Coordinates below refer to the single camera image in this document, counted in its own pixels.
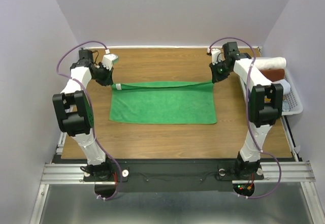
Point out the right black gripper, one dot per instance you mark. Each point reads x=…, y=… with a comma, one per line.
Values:
x=216, y=76

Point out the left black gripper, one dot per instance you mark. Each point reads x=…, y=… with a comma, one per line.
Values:
x=108, y=80

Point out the green towel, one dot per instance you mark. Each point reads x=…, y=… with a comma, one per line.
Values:
x=163, y=102

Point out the light blue towel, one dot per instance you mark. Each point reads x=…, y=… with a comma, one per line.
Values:
x=286, y=86

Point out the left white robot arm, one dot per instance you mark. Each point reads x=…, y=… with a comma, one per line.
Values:
x=74, y=111

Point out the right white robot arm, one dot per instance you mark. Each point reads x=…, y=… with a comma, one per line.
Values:
x=263, y=102

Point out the rolled white towel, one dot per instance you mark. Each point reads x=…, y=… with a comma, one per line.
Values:
x=270, y=63

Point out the rolled brown towel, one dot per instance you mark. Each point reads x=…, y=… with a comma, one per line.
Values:
x=274, y=74

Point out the white plastic basket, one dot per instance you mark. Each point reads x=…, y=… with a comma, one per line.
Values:
x=292, y=102

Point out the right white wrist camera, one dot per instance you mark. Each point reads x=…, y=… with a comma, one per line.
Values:
x=216, y=55

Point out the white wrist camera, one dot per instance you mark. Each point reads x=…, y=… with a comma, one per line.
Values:
x=109, y=60
x=216, y=55

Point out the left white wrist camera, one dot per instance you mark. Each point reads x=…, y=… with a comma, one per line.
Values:
x=109, y=60

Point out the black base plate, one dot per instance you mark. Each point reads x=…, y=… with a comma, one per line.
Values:
x=167, y=175

